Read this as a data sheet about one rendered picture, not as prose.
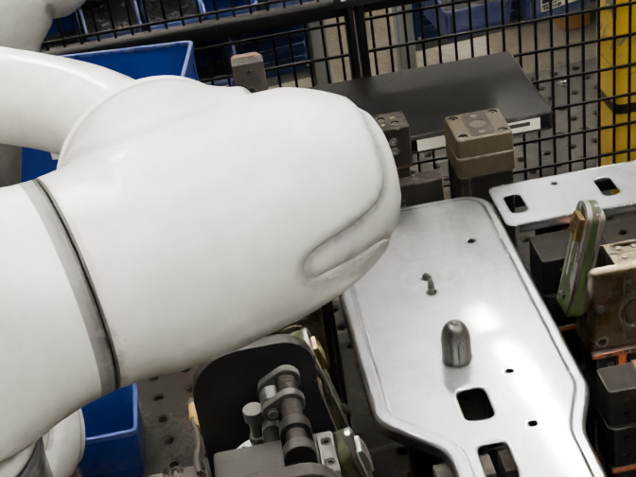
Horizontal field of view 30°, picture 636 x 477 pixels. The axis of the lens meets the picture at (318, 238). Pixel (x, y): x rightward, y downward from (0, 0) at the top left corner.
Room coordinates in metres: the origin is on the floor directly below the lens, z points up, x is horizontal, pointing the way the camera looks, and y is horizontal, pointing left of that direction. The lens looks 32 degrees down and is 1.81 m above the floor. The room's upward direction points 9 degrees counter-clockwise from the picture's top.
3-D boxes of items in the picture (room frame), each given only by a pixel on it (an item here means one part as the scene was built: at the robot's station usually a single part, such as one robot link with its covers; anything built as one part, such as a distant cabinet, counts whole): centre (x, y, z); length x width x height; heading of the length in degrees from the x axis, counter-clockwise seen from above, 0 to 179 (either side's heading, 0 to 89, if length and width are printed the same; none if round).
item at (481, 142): (1.40, -0.24, 0.88); 0.08 x 0.08 x 0.36; 3
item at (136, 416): (1.26, 0.33, 0.74); 0.11 x 0.10 x 0.09; 3
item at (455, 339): (1.00, -0.13, 1.02); 0.03 x 0.03 x 0.07
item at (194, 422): (0.83, 0.14, 1.09); 0.10 x 0.01 x 0.01; 3
